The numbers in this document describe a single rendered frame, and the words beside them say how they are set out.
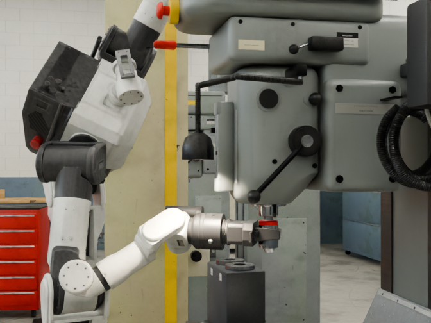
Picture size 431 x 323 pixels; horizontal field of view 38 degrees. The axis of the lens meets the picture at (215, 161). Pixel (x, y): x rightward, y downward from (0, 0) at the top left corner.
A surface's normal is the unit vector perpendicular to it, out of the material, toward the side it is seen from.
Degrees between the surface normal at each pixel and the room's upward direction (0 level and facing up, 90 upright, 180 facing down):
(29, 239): 90
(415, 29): 90
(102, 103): 58
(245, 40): 90
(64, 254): 76
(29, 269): 90
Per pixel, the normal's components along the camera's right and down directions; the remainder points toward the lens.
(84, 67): 0.40, -0.52
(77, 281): 0.14, -0.24
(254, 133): -0.28, 0.00
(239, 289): 0.27, 0.00
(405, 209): -0.98, 0.00
